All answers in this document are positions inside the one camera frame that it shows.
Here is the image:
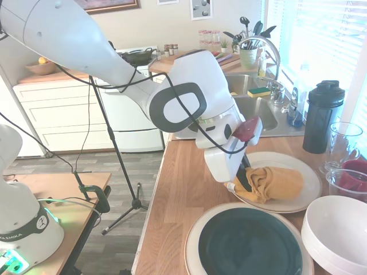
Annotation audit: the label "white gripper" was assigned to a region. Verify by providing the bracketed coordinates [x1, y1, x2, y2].
[204, 147, 253, 194]

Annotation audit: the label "yellow towel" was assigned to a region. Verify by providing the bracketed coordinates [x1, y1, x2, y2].
[225, 165, 304, 205]

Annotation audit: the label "white plate with tan rim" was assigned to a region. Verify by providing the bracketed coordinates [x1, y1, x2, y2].
[231, 151, 322, 214]

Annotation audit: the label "dark green plate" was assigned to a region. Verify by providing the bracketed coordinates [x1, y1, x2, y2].
[197, 206, 303, 275]
[185, 201, 315, 275]

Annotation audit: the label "stainless steel double sink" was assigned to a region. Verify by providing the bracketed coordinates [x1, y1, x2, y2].
[171, 73, 306, 141]

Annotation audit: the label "yellow green sponge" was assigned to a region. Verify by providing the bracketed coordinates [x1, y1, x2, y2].
[247, 87, 272, 99]

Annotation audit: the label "clear plastic cup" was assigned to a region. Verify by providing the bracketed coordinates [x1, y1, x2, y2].
[323, 168, 367, 206]

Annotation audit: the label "black shaker bottle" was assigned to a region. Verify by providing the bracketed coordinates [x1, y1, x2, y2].
[302, 80, 346, 155]

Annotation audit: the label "tall clear glass mug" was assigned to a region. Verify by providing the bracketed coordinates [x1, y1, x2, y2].
[318, 121, 364, 175]

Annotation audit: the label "clear yellow soap bottle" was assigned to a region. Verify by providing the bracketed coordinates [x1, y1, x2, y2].
[257, 48, 267, 78]

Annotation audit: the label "white bowl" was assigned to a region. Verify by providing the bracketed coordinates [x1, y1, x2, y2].
[300, 195, 367, 275]

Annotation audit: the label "red mug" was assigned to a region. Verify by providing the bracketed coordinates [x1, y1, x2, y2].
[339, 159, 367, 191]

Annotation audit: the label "green utensil crock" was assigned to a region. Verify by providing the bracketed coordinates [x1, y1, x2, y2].
[239, 47, 259, 70]

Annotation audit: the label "black tripod stand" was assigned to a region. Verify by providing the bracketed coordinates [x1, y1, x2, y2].
[88, 76, 150, 236]

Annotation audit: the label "chrome faucet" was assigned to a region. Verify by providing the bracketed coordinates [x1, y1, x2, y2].
[239, 36, 286, 105]

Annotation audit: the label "white stove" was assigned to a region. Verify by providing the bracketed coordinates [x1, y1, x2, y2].
[96, 64, 166, 153]

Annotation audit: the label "wooden cutting board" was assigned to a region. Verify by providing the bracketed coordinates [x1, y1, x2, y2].
[149, 50, 242, 74]

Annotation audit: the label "black turner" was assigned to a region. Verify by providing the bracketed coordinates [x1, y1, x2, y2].
[262, 25, 278, 38]

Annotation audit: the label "black spatula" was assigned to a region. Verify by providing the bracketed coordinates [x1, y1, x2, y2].
[253, 20, 264, 40]

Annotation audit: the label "white window blinds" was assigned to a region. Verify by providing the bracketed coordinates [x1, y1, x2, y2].
[265, 0, 367, 135]

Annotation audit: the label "green clamp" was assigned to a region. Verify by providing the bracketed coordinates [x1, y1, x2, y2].
[72, 170, 111, 213]

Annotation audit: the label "black slotted spoon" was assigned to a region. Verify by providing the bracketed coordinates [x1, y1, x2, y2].
[240, 16, 251, 40]

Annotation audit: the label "black frying pan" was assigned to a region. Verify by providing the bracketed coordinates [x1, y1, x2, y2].
[116, 47, 154, 65]

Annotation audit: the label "large white poster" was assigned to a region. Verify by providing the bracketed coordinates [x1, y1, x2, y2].
[190, 0, 214, 21]

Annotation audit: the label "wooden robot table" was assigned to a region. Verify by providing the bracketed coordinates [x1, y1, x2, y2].
[0, 171, 112, 275]

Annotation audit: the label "white drawer cabinet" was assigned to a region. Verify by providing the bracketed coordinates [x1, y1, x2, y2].
[13, 76, 115, 152]

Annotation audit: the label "framed picture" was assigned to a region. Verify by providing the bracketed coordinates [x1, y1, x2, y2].
[83, 0, 141, 15]

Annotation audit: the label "wooden fruit bowl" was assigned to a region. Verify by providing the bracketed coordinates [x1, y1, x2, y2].
[25, 61, 58, 76]

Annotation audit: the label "maroon grey wrist camera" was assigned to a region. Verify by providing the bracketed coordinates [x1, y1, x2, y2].
[232, 116, 264, 147]

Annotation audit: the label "thin black hanging cable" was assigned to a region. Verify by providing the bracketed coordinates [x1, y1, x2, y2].
[75, 82, 94, 173]

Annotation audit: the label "white cable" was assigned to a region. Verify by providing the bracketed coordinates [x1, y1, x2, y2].
[37, 197, 103, 221]

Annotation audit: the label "black trailing cable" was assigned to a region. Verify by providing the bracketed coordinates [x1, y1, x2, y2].
[0, 111, 68, 174]

